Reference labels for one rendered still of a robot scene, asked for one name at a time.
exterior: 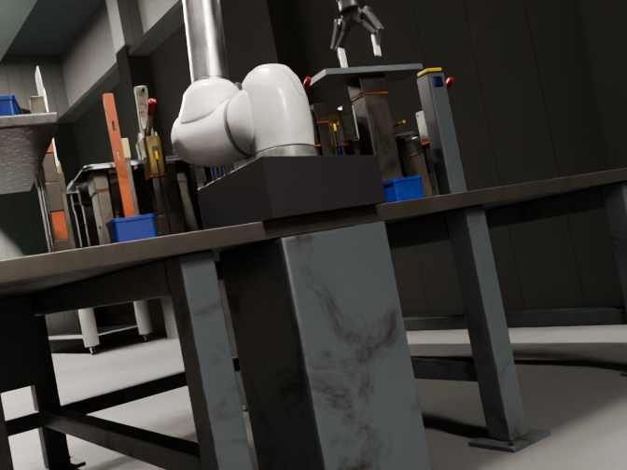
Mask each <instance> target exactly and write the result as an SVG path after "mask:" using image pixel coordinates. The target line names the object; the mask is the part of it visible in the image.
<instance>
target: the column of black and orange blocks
mask: <svg viewBox="0 0 627 470"><path fill-rule="evenodd" d="M29 104H30V108H31V114H33V113H46V112H47V110H46V107H45V102H44V97H43V96H35V97H30V101H29ZM53 153H54V148H53V143H52V142H51V144H50V146H49V150H48V152H47V154H46V156H45V158H44V160H43V162H42V165H41V171H42V176H43V181H44V191H45V197H46V202H47V207H48V212H49V217H50V223H51V228H52V233H53V239H54V249H55V252H60V251H66V250H72V247H71V242H70V240H68V239H69V236H68V231H67V226H66V221H65V215H64V205H63V195H62V190H61V185H60V182H59V179H58V174H57V167H56V163H55V158H54V154H53Z"/></svg>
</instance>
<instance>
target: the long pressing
mask: <svg viewBox="0 0 627 470"><path fill-rule="evenodd" d="M419 135H420V132H419V130H417V131H400V132H395V136H396V137H398V139H405V142H406V141H408V140H410V139H412V138H415V137H417V136H419ZM406 136H410V137H406ZM400 137H401V138H400ZM353 141H354V146H355V149H358V148H359V147H360V146H361V144H360V143H357V142H360V139H359V140H358V136H357V137H353ZM165 158H166V163H175V162H177V161H181V160H182V159H180V158H179V157H178V156H168V157H165ZM131 166H132V167H134V169H141V166H143V167H144V164H143V160H142V159H134V160H131ZM189 168H190V169H191V170H192V169H198V168H203V167H202V166H196V165H192V164H189ZM99 171H109V177H110V179H114V178H117V173H116V168H115V162H107V163H99V164H92V165H87V166H85V167H84V168H83V169H82V170H81V171H80V172H79V174H78V175H77V177H76V178H75V180H74V181H75V182H78V183H80V182H87V178H88V177H89V176H90V175H91V173H92V172H99Z"/></svg>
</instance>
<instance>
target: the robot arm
mask: <svg viewBox="0 0 627 470"><path fill-rule="evenodd" d="M336 1H337V2H339V8H340V13H341V19H339V20H334V31H333V36H332V41H331V46H330V48H331V49H333V50H336V51H337V56H338V59H339V60H340V62H341V68H345V67H348V65H347V61H346V56H345V51H344V48H342V47H343V45H344V42H345V40H346V37H347V35H348V33H349V32H350V30H351V28H352V29H353V28H355V27H356V26H359V25H360V24H362V25H363V26H364V27H366V28H367V29H368V30H370V31H371V32H372V35H371V39H372V44H373V48H374V54H375V56H379V57H381V56H382V53H381V49H380V44H381V38H380V32H381V31H383V30H384V28H383V26H382V25H381V24H380V22H379V21H378V20H377V18H376V17H375V16H374V14H373V13H372V10H371V7H368V6H364V8H363V9H362V3H361V0H336ZM183 8H184V16H185V24H186V33H187V41H188V57H189V66H190V74H191V83H192V85H190V87H189V88H188V89H187V91H186V92H185V94H184V96H183V103H182V107H181V111H180V115H179V118H178V119H177V120H176V121H175V123H174V126H173V129H172V134H171V138H172V145H173V149H174V152H175V154H176V155H177V156H178V157H179V158H180V159H182V160H183V161H184V162H186V163H189V164H192V165H196V166H203V167H210V168H211V167H219V166H224V165H228V164H232V163H234V162H237V161H240V160H243V159H247V158H249V157H251V156H254V160H255V159H257V158H259V157H261V156H317V154H316V150H315V145H314V125H313V120H312V114H311V109H310V106H309V102H308V98H307V95H306V92H305V90H304V88H303V86H302V84H301V83H300V80H299V78H298V77H297V75H295V74H294V73H293V72H292V71H291V70H290V69H289V68H288V67H287V66H285V65H282V64H264V65H261V66H258V67H256V68H255V69H254V70H253V71H251V72H250V73H249V74H248V75H247V76H246V78H245V79H244V82H243V90H241V91H240V90H239V89H238V88H237V87H236V86H235V85H234V84H232V83H231V82H230V75H229V67H228V59H227V51H226V43H225V35H224V27H223V20H222V11H221V4H220V0H183ZM364 13H365V14H366V15H367V16H368V17H369V19H370V20H371V22H372V23H373V24H374V26H375V27H376V28H377V29H376V28H374V27H373V26H372V25H370V24H369V23H368V22H367V21H365V20H364V19H363V16H364ZM342 23H343V24H342ZM341 26H342V27H341ZM346 26H347V28H346Z"/></svg>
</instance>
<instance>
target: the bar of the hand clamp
mask: <svg viewBox="0 0 627 470"><path fill-rule="evenodd" d="M134 95H135V100H136V106H137V113H138V119H139V126H140V132H141V133H142V135H143V137H145V129H146V119H147V113H146V112H147V104H148V100H149V98H148V91H147V86H136V87H134Z"/></svg>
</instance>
